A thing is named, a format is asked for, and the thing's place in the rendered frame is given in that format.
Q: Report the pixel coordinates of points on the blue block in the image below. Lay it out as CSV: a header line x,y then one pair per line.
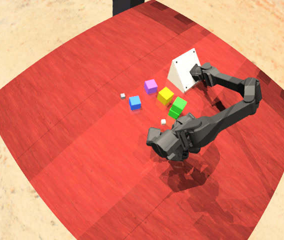
x,y
134,102

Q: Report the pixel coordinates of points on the purple block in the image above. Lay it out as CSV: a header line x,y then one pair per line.
x,y
150,86

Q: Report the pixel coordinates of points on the yellow block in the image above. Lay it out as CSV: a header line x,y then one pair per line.
x,y
165,95

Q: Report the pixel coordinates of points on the green block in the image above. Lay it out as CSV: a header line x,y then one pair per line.
x,y
179,105
173,114

